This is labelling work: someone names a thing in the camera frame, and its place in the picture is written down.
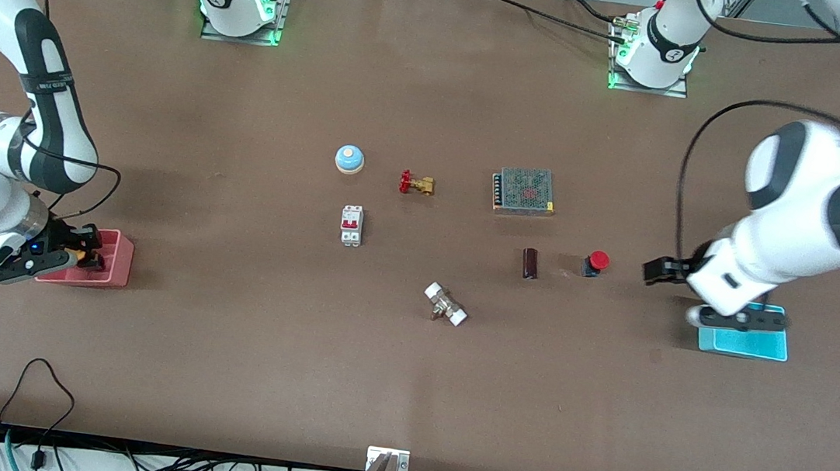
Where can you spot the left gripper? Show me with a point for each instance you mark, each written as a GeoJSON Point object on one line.
{"type": "Point", "coordinates": [672, 271]}

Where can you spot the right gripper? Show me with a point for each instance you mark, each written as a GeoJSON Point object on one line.
{"type": "Point", "coordinates": [65, 236]}

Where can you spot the red mushroom push button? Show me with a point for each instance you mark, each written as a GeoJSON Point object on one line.
{"type": "Point", "coordinates": [597, 262]}

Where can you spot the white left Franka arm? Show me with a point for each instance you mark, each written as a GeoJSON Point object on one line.
{"type": "Point", "coordinates": [805, 206]}

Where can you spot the pink plastic open box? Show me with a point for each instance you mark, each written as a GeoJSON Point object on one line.
{"type": "Point", "coordinates": [108, 273]}

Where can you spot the teal plastic open box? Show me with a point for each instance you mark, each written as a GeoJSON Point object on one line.
{"type": "Point", "coordinates": [748, 344]}

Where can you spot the dark brown cylindrical capacitor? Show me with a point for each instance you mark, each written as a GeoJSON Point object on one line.
{"type": "Point", "coordinates": [531, 263]}

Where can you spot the perforated metal power supply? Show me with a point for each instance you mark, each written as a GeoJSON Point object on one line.
{"type": "Point", "coordinates": [525, 190]}

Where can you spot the metal pipe fitting white ends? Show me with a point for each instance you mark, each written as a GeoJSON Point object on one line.
{"type": "Point", "coordinates": [445, 304]}

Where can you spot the blue white call bell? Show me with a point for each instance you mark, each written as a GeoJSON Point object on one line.
{"type": "Point", "coordinates": [350, 159]}

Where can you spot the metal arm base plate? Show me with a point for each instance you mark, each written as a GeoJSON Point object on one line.
{"type": "Point", "coordinates": [650, 90]}
{"type": "Point", "coordinates": [242, 37]}

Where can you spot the white circuit breaker red switch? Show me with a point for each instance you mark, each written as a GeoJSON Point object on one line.
{"type": "Point", "coordinates": [351, 225]}

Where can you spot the white metal bracket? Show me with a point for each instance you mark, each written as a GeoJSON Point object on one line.
{"type": "Point", "coordinates": [375, 453]}

